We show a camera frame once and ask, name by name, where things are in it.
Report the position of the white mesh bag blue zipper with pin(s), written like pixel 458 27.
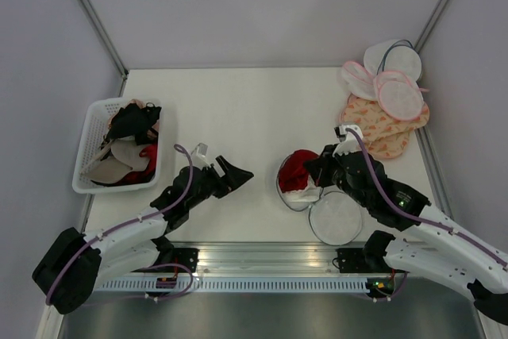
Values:
pixel 393 55

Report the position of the red bra from bag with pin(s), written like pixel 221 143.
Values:
pixel 293 176

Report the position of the left arm base black plate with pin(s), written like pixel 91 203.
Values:
pixel 171 261

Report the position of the left aluminium frame post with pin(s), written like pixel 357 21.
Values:
pixel 103 36

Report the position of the floral orange laundry bag lower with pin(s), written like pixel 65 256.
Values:
pixel 387 148

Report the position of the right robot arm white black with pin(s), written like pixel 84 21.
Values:
pixel 462 261

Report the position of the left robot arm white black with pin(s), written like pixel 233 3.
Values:
pixel 163 215

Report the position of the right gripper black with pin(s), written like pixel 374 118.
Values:
pixel 316 167

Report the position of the beige bra in basket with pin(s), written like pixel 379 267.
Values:
pixel 121 159

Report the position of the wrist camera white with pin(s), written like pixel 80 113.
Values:
pixel 349 136
pixel 199 156

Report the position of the pink trimmed mesh bag back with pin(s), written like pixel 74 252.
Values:
pixel 358 80

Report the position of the right arm base black plate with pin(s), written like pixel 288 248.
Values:
pixel 352 260

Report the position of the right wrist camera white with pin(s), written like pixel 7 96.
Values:
pixel 349 136

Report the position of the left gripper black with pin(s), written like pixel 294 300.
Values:
pixel 231 181

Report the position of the floral orange laundry bag upper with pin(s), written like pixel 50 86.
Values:
pixel 376 124

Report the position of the white slotted cable duct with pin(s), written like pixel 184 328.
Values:
pixel 151 284

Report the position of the white mesh laundry bag blue trim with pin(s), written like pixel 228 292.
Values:
pixel 333 217

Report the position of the floral orange laundry bag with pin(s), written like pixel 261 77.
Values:
pixel 387 148
pixel 376 124

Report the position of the red bra in basket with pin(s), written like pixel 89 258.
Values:
pixel 145 176

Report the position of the pink trimmed mesh bag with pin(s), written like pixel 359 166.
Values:
pixel 399 95
pixel 358 80

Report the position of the white plastic basket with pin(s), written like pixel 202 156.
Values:
pixel 93 134

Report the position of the black bra in basket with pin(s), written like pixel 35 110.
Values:
pixel 136 123

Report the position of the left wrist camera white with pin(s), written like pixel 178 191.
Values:
pixel 199 156

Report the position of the aluminium rail front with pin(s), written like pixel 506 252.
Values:
pixel 218 260

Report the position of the pink trimmed mesh bag front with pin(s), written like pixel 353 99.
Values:
pixel 399 95

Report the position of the aluminium frame post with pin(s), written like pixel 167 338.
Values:
pixel 103 36
pixel 431 23

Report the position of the right aluminium frame post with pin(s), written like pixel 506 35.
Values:
pixel 431 23

